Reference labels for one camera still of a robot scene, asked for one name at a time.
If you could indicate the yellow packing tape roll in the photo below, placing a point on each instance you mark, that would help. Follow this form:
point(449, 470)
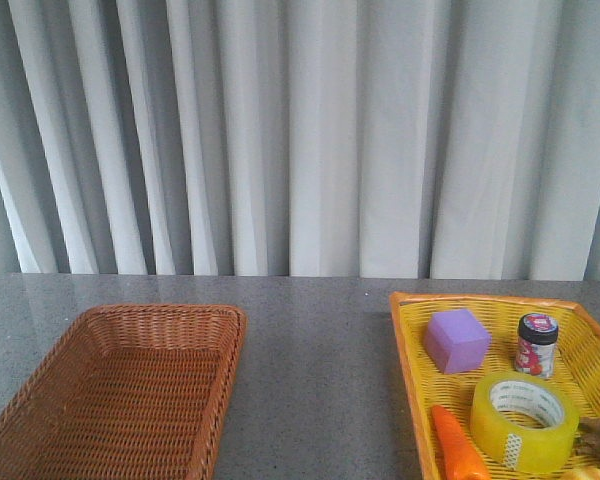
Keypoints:
point(523, 423)

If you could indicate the white pleated curtain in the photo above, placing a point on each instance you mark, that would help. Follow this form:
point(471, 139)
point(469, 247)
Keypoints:
point(387, 139)

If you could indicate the yellow plastic basket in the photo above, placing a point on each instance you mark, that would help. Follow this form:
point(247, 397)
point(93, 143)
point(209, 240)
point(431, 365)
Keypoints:
point(577, 363)

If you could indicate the purple foam cube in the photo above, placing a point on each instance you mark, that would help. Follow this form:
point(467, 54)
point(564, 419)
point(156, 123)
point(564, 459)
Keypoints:
point(456, 341)

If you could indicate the brown wicker basket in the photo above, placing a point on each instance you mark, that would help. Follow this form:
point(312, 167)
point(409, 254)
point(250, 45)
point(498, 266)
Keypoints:
point(129, 391)

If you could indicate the small black-lidded jar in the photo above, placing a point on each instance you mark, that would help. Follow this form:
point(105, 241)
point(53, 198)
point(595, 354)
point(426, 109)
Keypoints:
point(536, 345)

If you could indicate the orange toy carrot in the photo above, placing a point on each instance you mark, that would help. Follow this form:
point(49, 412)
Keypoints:
point(461, 459)

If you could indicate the brown dried root piece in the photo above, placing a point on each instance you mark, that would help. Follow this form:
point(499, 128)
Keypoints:
point(589, 441)

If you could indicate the yellow toy bread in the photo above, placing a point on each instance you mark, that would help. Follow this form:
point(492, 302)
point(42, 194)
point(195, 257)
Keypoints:
point(582, 473)

